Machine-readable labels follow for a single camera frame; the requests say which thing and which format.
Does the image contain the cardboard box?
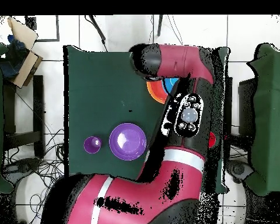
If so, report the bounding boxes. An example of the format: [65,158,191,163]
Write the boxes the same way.
[6,17,44,89]

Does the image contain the black chair base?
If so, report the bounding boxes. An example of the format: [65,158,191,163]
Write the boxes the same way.
[1,157,41,187]

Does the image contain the large yellow bowl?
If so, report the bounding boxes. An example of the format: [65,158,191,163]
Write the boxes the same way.
[146,80,169,105]

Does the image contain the black floor frame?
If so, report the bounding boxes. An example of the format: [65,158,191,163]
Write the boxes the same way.
[25,15,60,43]

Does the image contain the black floor cables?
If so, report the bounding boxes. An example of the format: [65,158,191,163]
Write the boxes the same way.
[3,128,66,224]

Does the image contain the black computer case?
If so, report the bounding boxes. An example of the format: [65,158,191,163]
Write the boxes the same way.
[237,78,257,136]

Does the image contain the blue bag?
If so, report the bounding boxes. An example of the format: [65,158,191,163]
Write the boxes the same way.
[0,34,30,80]

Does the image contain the dark green table cloth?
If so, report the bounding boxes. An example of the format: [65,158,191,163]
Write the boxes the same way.
[63,44,229,194]

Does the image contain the red cup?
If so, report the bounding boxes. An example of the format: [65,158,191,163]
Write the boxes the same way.
[208,131,217,148]

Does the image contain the black stool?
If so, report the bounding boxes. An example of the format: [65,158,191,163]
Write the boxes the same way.
[3,75,46,159]

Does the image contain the black tripod leg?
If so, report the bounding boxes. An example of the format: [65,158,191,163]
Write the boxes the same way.
[157,15,164,37]
[85,15,108,52]

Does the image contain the purple cup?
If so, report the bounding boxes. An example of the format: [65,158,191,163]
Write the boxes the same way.
[83,136,103,155]

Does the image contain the large light blue bowl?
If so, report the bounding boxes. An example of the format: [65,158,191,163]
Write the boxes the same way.
[162,77,180,93]

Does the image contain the wide orange bowl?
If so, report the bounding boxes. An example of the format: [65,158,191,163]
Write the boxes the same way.
[149,80,169,102]

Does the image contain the purple bowl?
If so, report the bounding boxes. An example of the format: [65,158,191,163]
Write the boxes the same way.
[108,122,147,161]

